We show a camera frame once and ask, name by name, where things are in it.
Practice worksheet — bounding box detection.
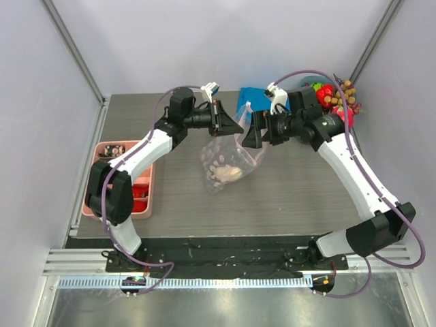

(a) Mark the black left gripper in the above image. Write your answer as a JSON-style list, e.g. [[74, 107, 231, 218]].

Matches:
[[184, 99, 244, 138]]

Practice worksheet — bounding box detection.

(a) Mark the clear pink-dotted zip bag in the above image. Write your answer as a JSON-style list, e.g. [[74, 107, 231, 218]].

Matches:
[[200, 102, 268, 194]]

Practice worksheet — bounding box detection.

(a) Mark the beige toy potato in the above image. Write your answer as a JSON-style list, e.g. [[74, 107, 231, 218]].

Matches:
[[214, 166, 243, 183]]

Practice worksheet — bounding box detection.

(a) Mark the pink toy dragon fruit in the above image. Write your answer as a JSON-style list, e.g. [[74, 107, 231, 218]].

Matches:
[[331, 106, 354, 129]]

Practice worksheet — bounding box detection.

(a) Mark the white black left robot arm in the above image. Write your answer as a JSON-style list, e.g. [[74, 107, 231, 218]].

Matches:
[[84, 82, 221, 272]]

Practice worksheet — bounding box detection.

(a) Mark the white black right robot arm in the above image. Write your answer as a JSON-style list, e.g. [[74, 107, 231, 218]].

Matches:
[[239, 83, 416, 269]]

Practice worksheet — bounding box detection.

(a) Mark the blue folded cloth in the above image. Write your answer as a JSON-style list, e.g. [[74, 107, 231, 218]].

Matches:
[[236, 87, 271, 113]]

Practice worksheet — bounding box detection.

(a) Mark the teal plastic fruit basket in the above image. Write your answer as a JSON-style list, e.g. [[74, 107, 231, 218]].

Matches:
[[299, 75, 334, 87]]

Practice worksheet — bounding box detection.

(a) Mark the green toy vegetable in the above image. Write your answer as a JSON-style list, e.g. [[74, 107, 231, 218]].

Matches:
[[311, 82, 323, 91]]

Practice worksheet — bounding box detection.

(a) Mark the red toy bell pepper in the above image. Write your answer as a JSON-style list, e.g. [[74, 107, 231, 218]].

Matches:
[[315, 84, 334, 109]]

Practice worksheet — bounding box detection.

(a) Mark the pink plastic divided organizer tray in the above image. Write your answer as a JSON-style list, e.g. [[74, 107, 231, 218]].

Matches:
[[91, 140, 155, 220]]

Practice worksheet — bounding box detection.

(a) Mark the brown toy longan bunch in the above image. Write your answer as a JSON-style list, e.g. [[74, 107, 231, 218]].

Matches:
[[324, 74, 362, 114]]

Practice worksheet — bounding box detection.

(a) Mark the rose patterned dark cloth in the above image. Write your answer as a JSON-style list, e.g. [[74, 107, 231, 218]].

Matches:
[[99, 144, 125, 159]]

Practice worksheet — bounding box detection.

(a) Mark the lower red folded cloth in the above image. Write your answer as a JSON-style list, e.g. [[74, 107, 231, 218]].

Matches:
[[132, 199, 148, 214]]

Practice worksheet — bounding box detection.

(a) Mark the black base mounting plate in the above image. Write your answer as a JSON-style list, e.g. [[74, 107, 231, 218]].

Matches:
[[102, 236, 348, 279]]

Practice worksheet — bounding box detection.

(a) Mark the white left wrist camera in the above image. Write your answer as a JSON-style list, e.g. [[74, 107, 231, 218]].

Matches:
[[200, 82, 219, 103]]

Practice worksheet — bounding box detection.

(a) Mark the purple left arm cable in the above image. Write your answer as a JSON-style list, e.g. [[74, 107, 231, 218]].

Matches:
[[100, 84, 205, 266]]

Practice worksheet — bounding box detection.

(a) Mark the white slotted cable duct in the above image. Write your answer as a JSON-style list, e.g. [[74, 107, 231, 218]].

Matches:
[[58, 275, 313, 290]]

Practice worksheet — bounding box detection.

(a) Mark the aluminium frame rail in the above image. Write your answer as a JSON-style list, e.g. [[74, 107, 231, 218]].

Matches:
[[42, 245, 411, 276]]

